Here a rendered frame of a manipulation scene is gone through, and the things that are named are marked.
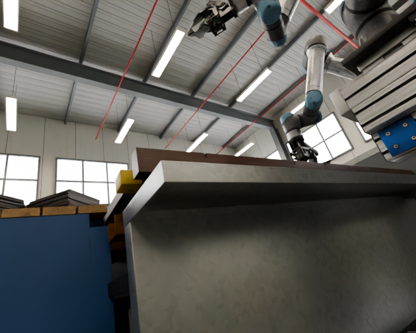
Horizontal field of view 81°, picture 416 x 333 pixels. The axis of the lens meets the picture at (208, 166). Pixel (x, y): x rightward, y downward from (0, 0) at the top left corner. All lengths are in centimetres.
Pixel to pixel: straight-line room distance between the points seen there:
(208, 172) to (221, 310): 25
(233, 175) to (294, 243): 33
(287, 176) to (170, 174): 22
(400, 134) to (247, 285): 61
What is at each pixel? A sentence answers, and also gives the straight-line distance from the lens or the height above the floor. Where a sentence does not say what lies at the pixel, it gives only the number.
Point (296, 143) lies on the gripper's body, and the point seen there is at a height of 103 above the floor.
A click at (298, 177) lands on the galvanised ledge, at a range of 47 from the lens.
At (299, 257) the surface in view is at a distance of 65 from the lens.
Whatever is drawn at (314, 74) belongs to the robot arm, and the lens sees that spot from 134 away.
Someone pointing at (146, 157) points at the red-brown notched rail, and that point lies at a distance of 55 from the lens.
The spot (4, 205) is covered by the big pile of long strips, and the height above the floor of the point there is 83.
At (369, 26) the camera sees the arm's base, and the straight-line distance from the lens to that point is 99.
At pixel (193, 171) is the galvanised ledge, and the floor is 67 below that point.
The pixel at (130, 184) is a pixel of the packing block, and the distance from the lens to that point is 61.
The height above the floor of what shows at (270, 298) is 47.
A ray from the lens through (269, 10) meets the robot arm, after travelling 99.
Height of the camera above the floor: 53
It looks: 24 degrees up
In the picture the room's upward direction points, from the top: 14 degrees counter-clockwise
